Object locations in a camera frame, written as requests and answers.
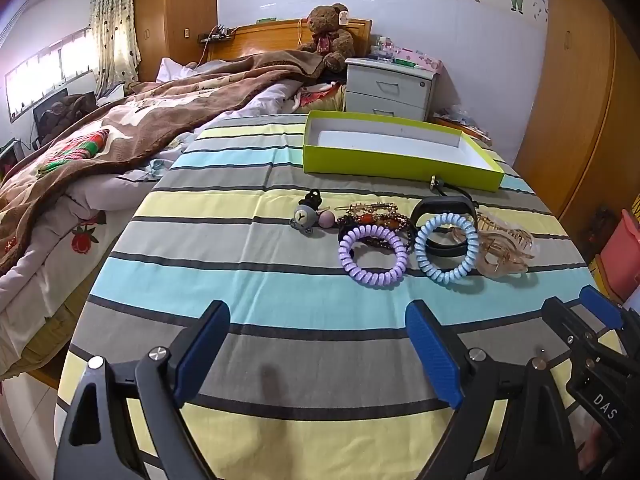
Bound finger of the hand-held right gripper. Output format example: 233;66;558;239
542;297;631;378
579;285;640;341

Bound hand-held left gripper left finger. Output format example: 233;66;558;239
52;300;232;480

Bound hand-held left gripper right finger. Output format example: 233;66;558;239
405;300;583;480

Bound clear hair claw clip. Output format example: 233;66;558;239
472;212;541;281

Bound blue spiral hair tie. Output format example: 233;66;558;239
414;212;480;287

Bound purple spiral hair tie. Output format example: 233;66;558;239
338;224;408;287

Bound dark beaded bracelet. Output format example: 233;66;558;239
336;212;417;256

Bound black wristband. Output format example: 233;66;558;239
410;196;483;256

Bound gold hair clip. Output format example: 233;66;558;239
334;201;401;216

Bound grey bear hair tie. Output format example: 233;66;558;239
289;189;337;236

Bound green cardboard box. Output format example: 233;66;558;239
301;110;507;193

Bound pink plastic bin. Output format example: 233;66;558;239
600;208;640;303

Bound striped tablecloth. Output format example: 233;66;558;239
52;112;601;480

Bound yellow mattress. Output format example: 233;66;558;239
0;260;96;386

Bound wide wooden wardrobe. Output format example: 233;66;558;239
512;0;640;226

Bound brown blanket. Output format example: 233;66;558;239
0;50;326;276

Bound red green plaid cloth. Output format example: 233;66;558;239
37;129;111;177

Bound white drawer nightstand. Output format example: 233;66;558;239
344;56;441;122

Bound black monitor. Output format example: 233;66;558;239
32;89;69;146

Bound pink floral box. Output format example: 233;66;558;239
392;45;445;72

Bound cluster of small bottles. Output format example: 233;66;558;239
370;35;396;60

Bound window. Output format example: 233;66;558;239
4;27;98;121

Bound wooden headboard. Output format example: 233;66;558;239
206;18;373;61

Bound patterned curtain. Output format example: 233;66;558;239
89;0;142;97

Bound tall wooden cabinet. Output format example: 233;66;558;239
132;0;219;83

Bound brown teddy bear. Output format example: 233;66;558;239
299;2;357;72

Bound black cord bracelet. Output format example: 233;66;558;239
429;174;476;202

